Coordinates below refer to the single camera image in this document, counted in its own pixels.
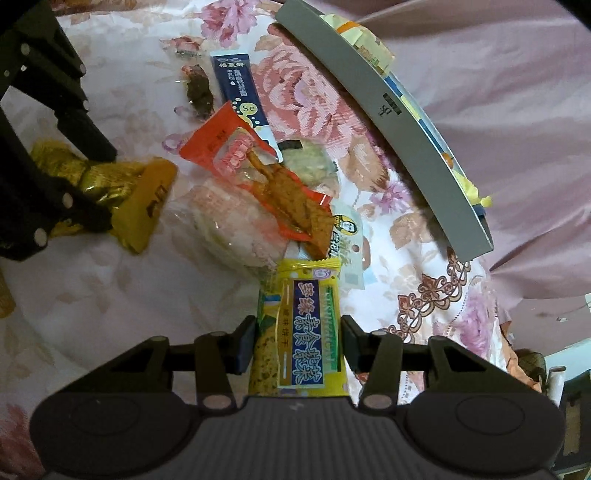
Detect yellow blue snack packet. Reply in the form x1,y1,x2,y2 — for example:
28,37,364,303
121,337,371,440
249,258,349,397

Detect gold candy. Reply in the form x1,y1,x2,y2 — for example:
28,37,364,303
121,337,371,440
31,140,177,254

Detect orange white snack packet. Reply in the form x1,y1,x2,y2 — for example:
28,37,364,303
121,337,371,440
320,14,394,78

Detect floral bed sheet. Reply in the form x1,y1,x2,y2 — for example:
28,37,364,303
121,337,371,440
1,1,512,479

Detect white green snack sachet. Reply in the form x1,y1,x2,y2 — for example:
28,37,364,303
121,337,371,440
328,198,365,290

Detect clear pink biscuit pack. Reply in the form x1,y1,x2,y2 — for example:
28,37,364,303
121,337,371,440
179,177,288,278

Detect grey cardboard tray box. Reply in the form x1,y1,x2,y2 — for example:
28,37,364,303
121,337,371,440
276,1,494,261

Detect dark wrapped candy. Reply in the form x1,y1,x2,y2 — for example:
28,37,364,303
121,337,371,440
174,64,213,122

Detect blue stick sachet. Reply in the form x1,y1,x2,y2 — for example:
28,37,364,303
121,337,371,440
211,50,283,163

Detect dark wooden furniture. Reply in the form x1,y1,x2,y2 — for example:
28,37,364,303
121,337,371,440
547,366,590,479

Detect round green cake packet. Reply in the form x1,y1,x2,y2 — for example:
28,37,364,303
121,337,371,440
277,139,338,187

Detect red spicy snack packet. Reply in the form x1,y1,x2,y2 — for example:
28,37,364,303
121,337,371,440
179,102,334,260

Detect pink satin curtain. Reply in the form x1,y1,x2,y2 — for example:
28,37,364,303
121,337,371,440
318,1,590,354

